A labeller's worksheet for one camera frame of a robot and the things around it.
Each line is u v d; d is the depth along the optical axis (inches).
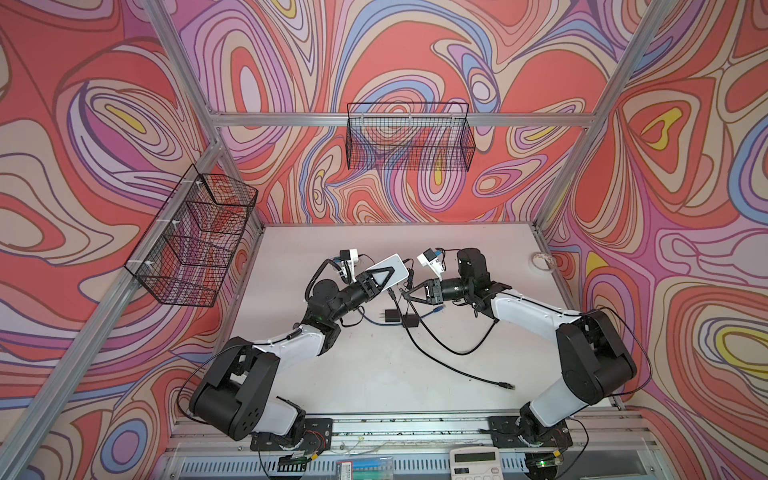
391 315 36.4
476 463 26.6
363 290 27.6
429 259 30.0
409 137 37.9
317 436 28.6
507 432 28.9
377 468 27.6
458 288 28.8
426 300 29.5
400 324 36.5
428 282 29.3
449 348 31.5
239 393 17.0
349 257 28.9
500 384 32.0
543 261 42.5
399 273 30.0
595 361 17.9
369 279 28.3
